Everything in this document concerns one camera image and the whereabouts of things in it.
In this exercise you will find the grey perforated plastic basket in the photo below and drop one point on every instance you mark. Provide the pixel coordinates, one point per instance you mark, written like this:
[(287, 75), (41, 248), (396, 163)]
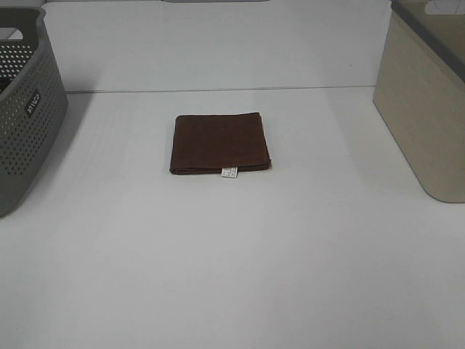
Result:
[(33, 102)]

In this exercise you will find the brown towel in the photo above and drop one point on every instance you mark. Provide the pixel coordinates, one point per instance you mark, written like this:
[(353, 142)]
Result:
[(207, 144)]

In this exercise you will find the beige plastic basket grey rim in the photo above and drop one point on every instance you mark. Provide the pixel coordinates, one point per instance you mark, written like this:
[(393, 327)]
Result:
[(419, 92)]

